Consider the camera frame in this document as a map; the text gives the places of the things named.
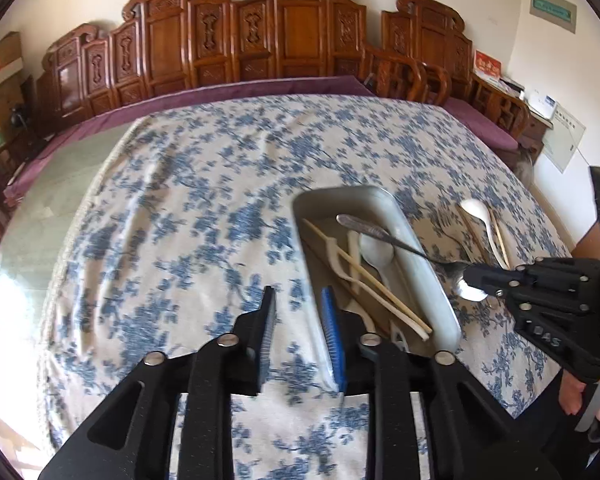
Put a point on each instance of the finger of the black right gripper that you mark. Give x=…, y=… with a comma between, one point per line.
x=481, y=280

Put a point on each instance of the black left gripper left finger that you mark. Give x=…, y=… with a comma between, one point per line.
x=178, y=406

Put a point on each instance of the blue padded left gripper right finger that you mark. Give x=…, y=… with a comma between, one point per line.
x=470, y=435

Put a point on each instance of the small metal spoon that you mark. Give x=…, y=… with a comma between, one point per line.
x=454, y=270

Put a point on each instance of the metal fork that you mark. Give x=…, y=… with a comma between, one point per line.
x=444, y=222

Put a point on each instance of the cream chopstick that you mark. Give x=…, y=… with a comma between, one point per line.
x=374, y=287

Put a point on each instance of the large metal spoon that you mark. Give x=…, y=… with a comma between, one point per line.
x=381, y=256

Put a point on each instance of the brown wooden chopstick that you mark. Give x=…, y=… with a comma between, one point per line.
x=473, y=233

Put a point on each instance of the white plastic spork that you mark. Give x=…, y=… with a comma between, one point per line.
x=371, y=298

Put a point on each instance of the purple armchair cushion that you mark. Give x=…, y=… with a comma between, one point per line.
x=490, y=134

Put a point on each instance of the grey metal utensil tray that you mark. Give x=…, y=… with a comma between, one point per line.
x=428, y=300

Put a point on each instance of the wooden side table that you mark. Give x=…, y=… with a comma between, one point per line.
x=531, y=139

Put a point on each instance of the white router box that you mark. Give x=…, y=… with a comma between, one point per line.
x=541, y=104

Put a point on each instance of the red card on table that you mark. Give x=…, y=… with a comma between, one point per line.
x=486, y=66

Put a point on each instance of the carved wooden sofa bench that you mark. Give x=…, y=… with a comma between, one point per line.
x=168, y=46

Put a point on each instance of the purple sofa cushion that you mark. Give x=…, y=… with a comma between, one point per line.
x=337, y=85

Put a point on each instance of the white wall panel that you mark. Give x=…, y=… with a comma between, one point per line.
x=563, y=139

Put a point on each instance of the grey wall electrical box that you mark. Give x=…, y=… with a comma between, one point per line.
x=558, y=12

